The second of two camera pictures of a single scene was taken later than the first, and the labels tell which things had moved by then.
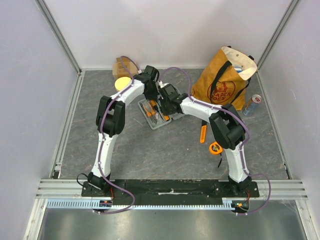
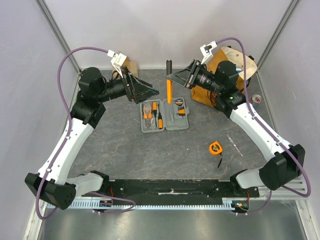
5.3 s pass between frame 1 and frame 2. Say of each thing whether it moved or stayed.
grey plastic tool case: moved
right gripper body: moved
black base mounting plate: stayed
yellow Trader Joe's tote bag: stayed
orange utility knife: moved
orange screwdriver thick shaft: moved
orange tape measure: stayed
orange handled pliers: moved
